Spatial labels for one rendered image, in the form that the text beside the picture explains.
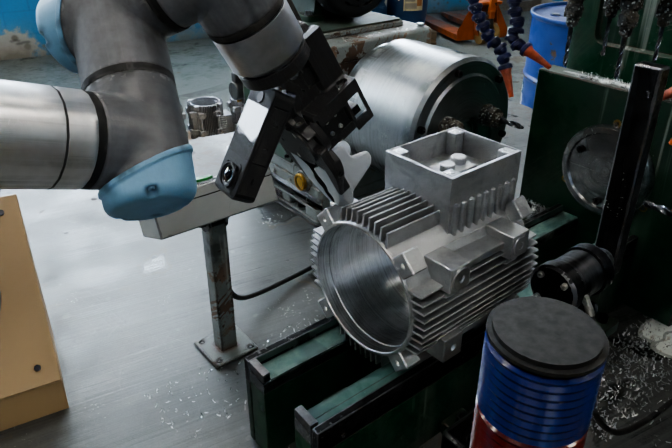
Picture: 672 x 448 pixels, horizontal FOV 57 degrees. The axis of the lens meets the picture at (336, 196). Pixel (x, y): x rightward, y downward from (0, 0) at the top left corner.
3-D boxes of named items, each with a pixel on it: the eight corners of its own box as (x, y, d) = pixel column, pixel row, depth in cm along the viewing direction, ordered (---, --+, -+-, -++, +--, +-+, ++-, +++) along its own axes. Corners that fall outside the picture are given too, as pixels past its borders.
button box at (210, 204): (255, 199, 90) (245, 164, 89) (279, 200, 84) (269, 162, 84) (142, 237, 81) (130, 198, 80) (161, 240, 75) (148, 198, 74)
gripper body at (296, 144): (378, 121, 64) (331, 27, 56) (321, 178, 62) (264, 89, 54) (333, 102, 70) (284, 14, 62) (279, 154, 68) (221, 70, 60)
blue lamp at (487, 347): (520, 352, 38) (531, 291, 36) (612, 411, 34) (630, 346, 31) (453, 398, 34) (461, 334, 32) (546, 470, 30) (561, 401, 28)
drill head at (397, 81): (385, 129, 141) (389, 16, 129) (518, 185, 115) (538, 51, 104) (294, 157, 127) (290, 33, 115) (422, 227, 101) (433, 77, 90)
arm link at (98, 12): (40, 95, 49) (157, 42, 47) (20, -23, 52) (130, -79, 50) (104, 123, 57) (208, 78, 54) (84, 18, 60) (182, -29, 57)
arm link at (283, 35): (238, 51, 51) (193, 34, 57) (264, 92, 54) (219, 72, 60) (300, -4, 53) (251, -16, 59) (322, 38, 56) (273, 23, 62)
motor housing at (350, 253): (418, 262, 91) (426, 141, 82) (527, 326, 78) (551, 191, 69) (309, 316, 80) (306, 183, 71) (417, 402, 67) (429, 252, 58)
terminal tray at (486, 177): (448, 177, 81) (452, 125, 78) (516, 206, 74) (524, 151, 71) (381, 204, 74) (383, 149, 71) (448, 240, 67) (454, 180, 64)
